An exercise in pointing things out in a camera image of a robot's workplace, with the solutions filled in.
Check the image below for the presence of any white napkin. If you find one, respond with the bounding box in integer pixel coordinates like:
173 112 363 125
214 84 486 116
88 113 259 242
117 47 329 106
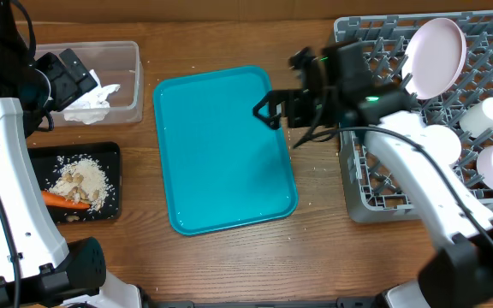
62 69 121 125

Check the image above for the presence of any teal serving tray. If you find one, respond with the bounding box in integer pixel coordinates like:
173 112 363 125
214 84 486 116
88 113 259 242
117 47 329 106
153 66 298 236

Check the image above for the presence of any pink round plate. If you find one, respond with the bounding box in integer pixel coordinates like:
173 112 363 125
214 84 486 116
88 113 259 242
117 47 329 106
401 18 466 100

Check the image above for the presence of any white bowl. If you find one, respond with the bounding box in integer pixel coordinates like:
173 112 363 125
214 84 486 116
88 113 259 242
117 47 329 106
423 125 461 166

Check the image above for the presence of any orange carrot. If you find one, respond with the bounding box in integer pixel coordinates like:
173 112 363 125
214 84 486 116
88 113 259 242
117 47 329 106
41 191 90 210

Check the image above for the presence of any white upturned cup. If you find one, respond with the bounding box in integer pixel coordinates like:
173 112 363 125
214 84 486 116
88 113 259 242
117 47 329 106
460 98 493 138

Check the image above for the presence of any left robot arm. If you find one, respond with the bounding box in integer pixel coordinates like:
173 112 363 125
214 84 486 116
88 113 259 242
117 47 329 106
0 1 151 308

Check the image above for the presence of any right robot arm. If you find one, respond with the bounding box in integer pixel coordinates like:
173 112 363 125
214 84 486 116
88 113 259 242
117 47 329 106
252 41 493 308

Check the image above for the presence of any grey dishwasher rack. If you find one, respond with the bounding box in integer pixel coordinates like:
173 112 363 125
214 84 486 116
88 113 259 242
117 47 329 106
330 10 493 222

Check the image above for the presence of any clear plastic bin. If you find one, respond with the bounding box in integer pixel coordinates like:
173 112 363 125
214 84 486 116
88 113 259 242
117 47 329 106
36 41 144 127

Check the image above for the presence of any black plastic tray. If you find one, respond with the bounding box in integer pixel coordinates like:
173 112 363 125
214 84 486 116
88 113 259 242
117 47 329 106
28 142 122 219

